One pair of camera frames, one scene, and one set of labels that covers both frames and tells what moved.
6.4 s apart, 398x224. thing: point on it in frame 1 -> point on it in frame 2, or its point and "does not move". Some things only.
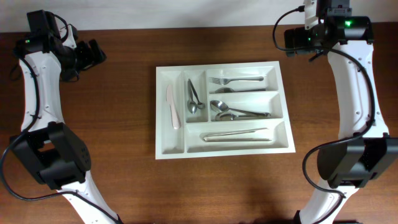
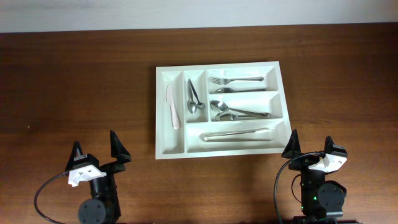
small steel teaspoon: (191, 106) does not move
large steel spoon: (227, 116) does not move
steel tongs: (236, 140) does not move
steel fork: (223, 81) does not move
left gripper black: (89, 60) -> (119, 152)
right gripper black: (300, 35) -> (289, 150)
